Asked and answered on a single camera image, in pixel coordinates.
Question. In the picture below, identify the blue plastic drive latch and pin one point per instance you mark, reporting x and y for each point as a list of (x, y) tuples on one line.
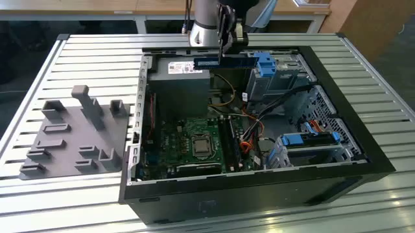
[(264, 64)]

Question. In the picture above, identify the white power supply label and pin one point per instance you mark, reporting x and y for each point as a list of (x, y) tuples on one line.
[(176, 68)]

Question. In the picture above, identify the silver disk bay cage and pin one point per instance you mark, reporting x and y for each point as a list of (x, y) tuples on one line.
[(324, 150)]

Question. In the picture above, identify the wooden desk white frame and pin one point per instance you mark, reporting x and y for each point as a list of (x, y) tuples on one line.
[(97, 7)]

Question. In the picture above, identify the black graphics card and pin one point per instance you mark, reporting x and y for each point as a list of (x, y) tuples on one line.
[(197, 168)]

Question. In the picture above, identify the wooden cabinet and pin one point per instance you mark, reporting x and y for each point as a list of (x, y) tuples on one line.
[(372, 24)]

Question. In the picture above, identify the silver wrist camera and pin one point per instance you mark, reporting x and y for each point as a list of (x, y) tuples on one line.
[(241, 31)]

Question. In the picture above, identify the grey parts rack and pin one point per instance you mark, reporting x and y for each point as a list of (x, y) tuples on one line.
[(74, 143)]

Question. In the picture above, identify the green motherboard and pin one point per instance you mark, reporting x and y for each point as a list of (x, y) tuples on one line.
[(174, 136)]

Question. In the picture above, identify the silver drive bay cage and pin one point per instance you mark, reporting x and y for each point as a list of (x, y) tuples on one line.
[(284, 80)]

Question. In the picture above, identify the black open PC case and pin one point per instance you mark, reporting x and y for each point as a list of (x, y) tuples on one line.
[(226, 201)]

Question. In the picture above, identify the hard disk in blue carrier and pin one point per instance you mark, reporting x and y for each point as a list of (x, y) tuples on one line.
[(292, 140)]

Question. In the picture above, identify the blue RAM stick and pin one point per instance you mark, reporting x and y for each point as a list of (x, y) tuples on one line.
[(206, 63)]

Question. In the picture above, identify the silver CPU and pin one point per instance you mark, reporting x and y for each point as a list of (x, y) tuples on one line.
[(201, 146)]

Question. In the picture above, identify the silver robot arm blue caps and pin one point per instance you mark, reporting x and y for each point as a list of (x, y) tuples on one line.
[(201, 24)]

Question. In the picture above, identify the grey power supply unit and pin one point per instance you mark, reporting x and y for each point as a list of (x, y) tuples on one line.
[(177, 92)]

